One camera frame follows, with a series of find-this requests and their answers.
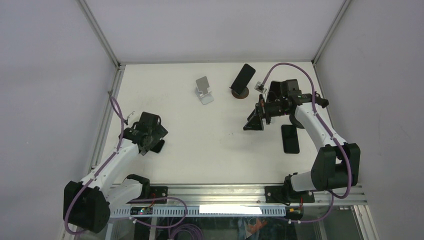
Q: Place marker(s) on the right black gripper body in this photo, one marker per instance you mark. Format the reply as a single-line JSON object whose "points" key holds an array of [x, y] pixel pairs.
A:
{"points": [[271, 109]]}

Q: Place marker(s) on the black phone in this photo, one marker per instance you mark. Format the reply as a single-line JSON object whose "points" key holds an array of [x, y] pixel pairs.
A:
{"points": [[158, 147], [274, 91], [290, 139], [243, 78]]}

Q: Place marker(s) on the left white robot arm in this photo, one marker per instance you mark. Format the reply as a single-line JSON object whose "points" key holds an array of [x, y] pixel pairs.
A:
{"points": [[88, 203]]}

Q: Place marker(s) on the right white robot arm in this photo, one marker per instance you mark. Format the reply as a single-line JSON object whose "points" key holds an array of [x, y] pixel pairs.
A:
{"points": [[337, 162]]}

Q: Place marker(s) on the black round-base clamp stand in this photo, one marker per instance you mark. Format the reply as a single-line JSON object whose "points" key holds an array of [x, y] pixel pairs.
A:
{"points": [[298, 99]]}

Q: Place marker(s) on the black stand wooden base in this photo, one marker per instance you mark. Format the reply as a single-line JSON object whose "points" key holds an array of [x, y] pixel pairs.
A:
{"points": [[244, 94]]}

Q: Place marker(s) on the silver phone stand left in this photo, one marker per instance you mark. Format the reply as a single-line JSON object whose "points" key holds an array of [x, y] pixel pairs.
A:
{"points": [[203, 91]]}

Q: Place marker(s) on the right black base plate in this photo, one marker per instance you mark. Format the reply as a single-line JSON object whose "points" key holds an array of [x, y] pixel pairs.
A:
{"points": [[281, 194]]}

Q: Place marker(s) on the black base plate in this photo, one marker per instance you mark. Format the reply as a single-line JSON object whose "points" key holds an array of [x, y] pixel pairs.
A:
{"points": [[281, 194], [158, 192]]}

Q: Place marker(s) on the aluminium mounting rail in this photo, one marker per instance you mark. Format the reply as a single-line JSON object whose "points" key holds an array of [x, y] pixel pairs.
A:
{"points": [[246, 195]]}

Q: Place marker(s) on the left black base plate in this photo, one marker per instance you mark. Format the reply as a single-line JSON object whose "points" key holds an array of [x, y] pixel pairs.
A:
{"points": [[158, 192]]}

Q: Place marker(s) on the white slotted cable duct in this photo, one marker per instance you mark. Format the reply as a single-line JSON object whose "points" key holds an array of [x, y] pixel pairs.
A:
{"points": [[206, 210]]}

